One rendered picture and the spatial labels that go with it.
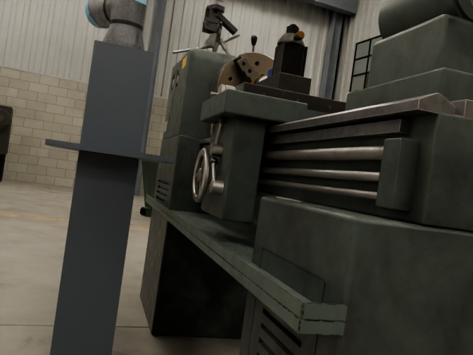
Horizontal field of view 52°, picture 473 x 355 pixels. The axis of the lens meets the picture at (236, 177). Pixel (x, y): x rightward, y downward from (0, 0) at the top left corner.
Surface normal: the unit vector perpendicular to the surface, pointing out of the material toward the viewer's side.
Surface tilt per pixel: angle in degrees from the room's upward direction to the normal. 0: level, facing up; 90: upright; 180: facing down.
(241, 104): 90
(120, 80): 90
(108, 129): 90
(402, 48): 90
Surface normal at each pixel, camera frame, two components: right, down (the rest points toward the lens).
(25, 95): 0.37, 0.05
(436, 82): -0.95, -0.14
